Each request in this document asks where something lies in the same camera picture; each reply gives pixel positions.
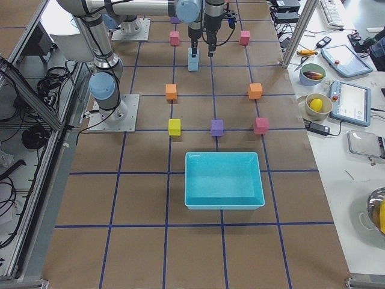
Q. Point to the orange block near base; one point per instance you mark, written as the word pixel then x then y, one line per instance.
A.
pixel 171 92

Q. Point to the pink block left far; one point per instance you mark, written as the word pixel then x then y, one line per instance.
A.
pixel 244 38

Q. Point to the blue bowl with fruit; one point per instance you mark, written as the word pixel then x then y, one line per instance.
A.
pixel 311 74

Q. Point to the metal bowl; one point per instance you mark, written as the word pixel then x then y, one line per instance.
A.
pixel 375 208

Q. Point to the purple block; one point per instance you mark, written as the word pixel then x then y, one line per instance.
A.
pixel 217 127
pixel 174 20

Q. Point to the teach pendant far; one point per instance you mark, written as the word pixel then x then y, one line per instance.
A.
pixel 345 61

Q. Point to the beige bowl with lemon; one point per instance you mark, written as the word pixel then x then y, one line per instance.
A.
pixel 326 109

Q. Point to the teach pendant near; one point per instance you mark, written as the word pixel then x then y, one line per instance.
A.
pixel 351 103

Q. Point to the black power adapter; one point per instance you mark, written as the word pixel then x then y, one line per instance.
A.
pixel 318 129

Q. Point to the scissors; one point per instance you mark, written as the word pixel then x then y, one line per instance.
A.
pixel 302 61

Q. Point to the teach pendant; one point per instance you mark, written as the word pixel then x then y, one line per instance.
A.
pixel 345 61
pixel 351 103

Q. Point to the pink block right far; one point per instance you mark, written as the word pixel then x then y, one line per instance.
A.
pixel 261 125

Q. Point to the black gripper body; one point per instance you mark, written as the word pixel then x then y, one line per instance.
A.
pixel 194 32
pixel 213 21

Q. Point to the orange block far side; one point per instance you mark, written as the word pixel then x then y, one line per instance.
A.
pixel 255 91

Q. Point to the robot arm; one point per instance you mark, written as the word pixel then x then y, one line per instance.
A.
pixel 204 18
pixel 104 85

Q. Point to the grey scale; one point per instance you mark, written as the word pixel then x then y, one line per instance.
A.
pixel 365 143

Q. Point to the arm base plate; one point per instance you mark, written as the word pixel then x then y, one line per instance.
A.
pixel 122 120
pixel 133 31

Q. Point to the light blue block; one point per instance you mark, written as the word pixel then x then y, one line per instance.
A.
pixel 193 65
pixel 194 58

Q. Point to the turquoise plastic tray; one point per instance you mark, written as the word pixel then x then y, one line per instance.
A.
pixel 223 181

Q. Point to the aluminium frame post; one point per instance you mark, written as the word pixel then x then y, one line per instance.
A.
pixel 299 30

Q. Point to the pink block near base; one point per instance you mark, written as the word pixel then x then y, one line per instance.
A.
pixel 174 38

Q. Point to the purple block right side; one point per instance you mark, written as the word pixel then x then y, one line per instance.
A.
pixel 217 127

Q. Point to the purple block left side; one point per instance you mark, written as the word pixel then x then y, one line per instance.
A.
pixel 174 20

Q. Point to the yellow lemon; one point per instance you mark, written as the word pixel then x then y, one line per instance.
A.
pixel 316 104

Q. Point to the yellow block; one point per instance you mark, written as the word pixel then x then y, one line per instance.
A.
pixel 174 127

